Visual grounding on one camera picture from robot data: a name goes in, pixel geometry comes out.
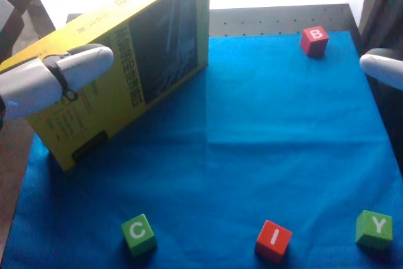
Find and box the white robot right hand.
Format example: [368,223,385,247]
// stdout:
[359,47,403,92]

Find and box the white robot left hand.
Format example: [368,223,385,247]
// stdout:
[0,43,115,122]

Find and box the yellow cardboard box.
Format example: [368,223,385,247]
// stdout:
[0,0,211,172]

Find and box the red block letter B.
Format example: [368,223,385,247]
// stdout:
[300,25,330,59]

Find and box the green block letter Y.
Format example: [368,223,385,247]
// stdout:
[355,209,394,250]

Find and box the blue table cloth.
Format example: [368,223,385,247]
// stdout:
[0,31,403,269]

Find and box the green block letter C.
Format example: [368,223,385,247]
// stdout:
[120,213,157,258]

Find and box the red block letter I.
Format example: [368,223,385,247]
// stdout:
[254,219,293,263]

